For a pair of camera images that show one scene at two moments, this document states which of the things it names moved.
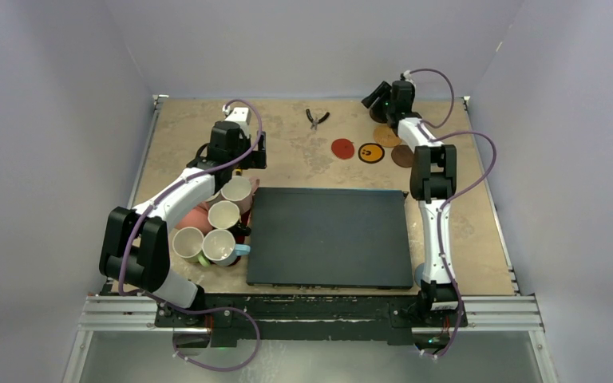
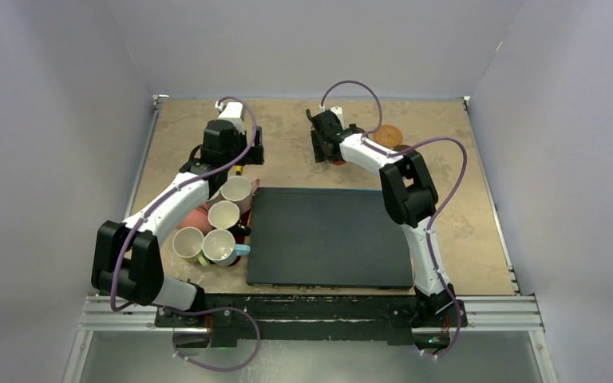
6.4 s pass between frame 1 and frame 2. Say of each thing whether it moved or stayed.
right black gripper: moved
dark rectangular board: stayed
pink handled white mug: stayed
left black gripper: stayed
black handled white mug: stayed
